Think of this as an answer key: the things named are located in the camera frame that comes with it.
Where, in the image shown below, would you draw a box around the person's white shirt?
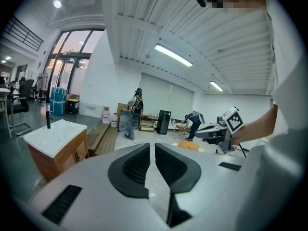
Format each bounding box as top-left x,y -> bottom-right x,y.
236,0 -> 308,231

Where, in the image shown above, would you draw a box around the black balcony railing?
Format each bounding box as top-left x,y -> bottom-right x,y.
4,15 -> 45,53

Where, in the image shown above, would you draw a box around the wooden step platform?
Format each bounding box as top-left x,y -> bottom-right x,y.
86,121 -> 119,157

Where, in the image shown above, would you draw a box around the black framed glass doors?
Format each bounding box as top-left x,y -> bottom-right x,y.
42,28 -> 106,103

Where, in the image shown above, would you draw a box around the white water jug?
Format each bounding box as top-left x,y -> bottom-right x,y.
102,107 -> 111,125
110,112 -> 119,128

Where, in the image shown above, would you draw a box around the long ceiling light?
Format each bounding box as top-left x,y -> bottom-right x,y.
154,43 -> 194,67
209,80 -> 224,92

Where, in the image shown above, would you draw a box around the black mannequin with cables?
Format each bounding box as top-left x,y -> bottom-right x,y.
124,88 -> 145,140

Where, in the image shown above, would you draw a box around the white sink basin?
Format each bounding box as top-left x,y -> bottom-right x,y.
23,119 -> 88,159

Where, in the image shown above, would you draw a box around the wooden vanity cabinet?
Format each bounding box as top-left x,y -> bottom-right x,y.
27,129 -> 90,184

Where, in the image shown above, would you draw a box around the white flat box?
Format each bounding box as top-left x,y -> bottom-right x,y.
78,102 -> 106,118

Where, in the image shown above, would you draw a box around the orange cardboard piece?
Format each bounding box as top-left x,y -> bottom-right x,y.
177,140 -> 201,152

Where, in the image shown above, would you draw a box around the black faucet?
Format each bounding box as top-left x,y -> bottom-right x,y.
45,110 -> 54,129

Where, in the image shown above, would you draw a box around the black floor cabinet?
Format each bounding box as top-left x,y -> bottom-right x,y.
155,109 -> 172,135

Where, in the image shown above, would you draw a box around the black office chair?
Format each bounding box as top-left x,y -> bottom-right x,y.
6,79 -> 35,137

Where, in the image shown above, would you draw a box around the gold metal shelf rack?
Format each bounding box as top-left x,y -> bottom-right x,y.
139,114 -> 158,132

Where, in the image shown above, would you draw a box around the wooden chair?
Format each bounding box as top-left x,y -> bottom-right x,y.
173,119 -> 191,136

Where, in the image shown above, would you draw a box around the person's right forearm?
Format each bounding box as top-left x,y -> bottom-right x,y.
231,104 -> 279,146

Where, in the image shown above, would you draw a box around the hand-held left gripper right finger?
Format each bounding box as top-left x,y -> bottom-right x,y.
155,142 -> 250,231

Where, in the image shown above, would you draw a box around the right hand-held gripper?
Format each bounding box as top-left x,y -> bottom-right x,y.
195,106 -> 244,153

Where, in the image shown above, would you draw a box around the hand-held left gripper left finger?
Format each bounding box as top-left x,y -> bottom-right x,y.
26,142 -> 169,231

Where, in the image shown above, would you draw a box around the black bin with yellow lid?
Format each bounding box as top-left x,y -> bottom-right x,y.
65,98 -> 81,116

